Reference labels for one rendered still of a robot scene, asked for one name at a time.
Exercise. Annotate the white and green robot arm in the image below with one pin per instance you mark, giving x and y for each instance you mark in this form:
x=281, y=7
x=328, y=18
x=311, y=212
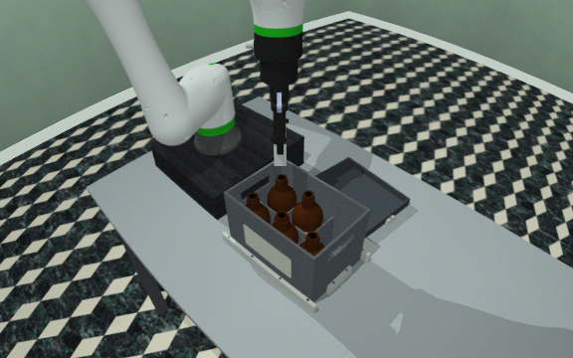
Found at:
x=175, y=111

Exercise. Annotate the grey divided crate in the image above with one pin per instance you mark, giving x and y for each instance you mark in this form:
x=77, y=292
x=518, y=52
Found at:
x=307, y=273

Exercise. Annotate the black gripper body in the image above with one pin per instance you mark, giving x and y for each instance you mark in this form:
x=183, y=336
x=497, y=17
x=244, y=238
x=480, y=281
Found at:
x=279, y=76

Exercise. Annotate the brown glass bottle with white label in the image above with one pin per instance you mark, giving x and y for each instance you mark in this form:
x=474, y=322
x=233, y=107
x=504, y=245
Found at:
x=283, y=225

